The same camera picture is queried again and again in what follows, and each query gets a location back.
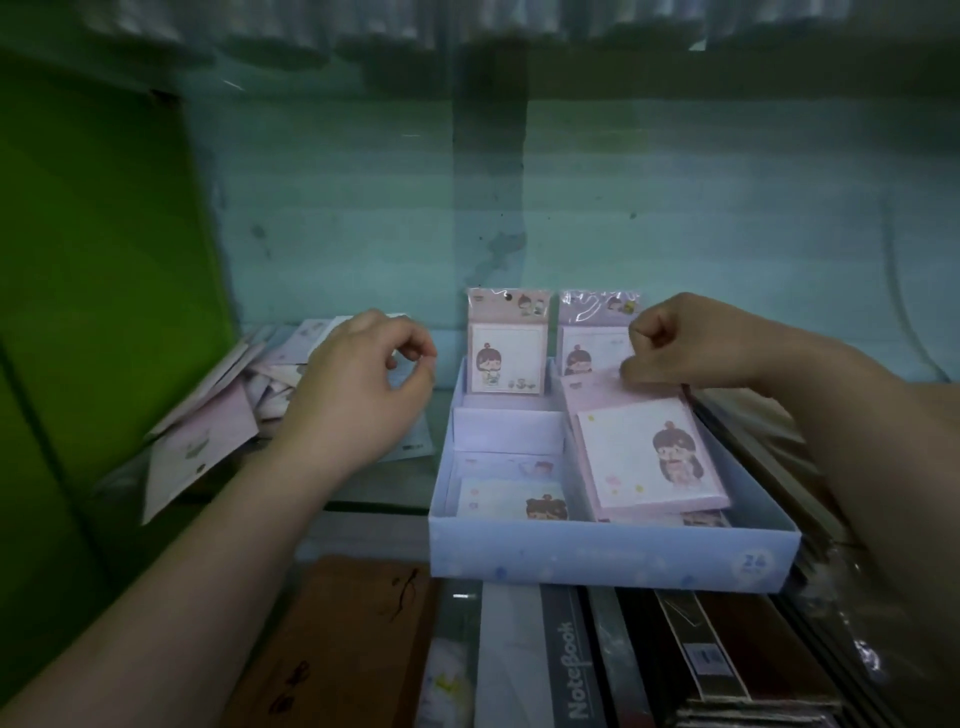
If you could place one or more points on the stack of dark notebooks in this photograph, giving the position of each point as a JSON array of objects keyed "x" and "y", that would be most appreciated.
[{"x": 847, "y": 637}]

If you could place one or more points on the large pink cartoon notepad packet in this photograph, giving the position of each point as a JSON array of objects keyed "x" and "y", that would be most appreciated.
[{"x": 637, "y": 450}]

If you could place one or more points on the pile of pale notepad packets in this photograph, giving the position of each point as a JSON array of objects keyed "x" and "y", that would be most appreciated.
[{"x": 217, "y": 427}]

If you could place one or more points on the white cartoon notepad packet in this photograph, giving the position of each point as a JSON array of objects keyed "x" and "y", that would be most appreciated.
[{"x": 510, "y": 501}]

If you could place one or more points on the person's left forearm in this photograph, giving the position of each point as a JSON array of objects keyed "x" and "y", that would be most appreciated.
[{"x": 172, "y": 592}]

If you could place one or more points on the light blue display box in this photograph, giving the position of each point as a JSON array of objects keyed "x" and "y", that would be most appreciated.
[{"x": 600, "y": 555}]

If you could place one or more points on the brown notebook with white label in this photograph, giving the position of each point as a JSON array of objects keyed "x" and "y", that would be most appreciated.
[{"x": 742, "y": 645}]

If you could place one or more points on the clear wrapped pale notebook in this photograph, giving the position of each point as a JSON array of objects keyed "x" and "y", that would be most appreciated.
[{"x": 446, "y": 660}]

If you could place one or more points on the person's right hand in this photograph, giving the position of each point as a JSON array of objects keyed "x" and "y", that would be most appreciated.
[{"x": 697, "y": 341}]

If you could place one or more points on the person's left hand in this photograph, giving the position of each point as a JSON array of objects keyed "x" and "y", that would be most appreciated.
[{"x": 346, "y": 405}]

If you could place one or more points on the white cover notebook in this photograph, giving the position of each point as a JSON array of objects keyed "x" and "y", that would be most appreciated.
[{"x": 510, "y": 660}]

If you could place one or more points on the person's right forearm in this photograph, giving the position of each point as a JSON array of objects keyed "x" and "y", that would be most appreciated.
[{"x": 870, "y": 442}]

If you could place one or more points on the person's left thumb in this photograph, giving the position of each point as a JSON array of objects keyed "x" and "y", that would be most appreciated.
[{"x": 415, "y": 381}]

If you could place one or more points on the grey spine notebook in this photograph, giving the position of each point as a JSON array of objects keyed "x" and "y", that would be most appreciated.
[{"x": 574, "y": 667}]

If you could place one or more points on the green board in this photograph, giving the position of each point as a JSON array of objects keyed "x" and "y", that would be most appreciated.
[{"x": 97, "y": 315}]

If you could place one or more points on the person's right thumb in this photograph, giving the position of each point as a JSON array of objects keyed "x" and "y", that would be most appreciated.
[{"x": 646, "y": 370}]

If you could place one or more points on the brown cover notebook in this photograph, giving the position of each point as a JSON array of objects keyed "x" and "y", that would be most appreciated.
[{"x": 337, "y": 645}]

